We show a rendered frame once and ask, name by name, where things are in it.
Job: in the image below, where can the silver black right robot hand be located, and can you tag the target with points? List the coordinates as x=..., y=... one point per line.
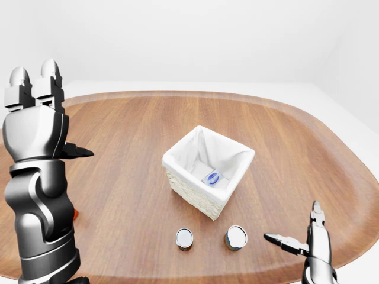
x=316, y=236

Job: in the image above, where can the white blue cream cheese box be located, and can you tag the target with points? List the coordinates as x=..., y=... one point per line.
x=213, y=178

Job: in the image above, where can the small orange red object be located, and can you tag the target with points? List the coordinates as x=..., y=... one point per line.
x=75, y=214

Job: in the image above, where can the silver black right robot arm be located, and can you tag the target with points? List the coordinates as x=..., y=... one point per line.
x=319, y=272

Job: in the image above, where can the white lined wicker basket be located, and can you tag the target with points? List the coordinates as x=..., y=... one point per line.
x=207, y=171

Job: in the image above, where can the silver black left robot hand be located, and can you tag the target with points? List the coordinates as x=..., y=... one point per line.
x=32, y=133

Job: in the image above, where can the small tin with silver lid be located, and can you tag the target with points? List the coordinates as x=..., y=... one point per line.
x=184, y=239

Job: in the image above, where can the tin with green brown label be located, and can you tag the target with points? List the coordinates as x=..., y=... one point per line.
x=236, y=238

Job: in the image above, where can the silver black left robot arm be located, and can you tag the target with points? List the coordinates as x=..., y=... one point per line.
x=41, y=213

